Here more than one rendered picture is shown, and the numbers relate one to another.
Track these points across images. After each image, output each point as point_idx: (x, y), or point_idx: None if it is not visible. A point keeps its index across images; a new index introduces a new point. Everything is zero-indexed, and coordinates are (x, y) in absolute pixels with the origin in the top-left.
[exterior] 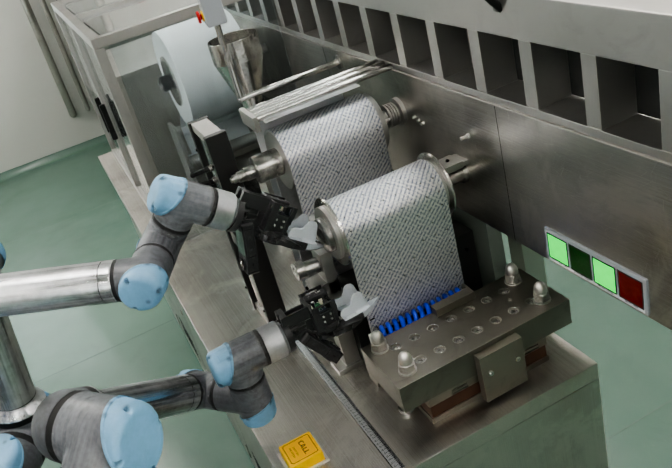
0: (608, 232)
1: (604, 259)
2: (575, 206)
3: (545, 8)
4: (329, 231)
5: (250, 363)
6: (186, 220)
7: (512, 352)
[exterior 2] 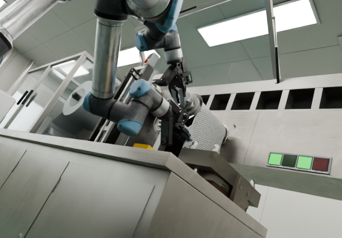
0: (311, 144)
1: (306, 155)
2: (293, 138)
3: (302, 79)
4: (193, 101)
5: (155, 96)
6: (170, 39)
7: (247, 188)
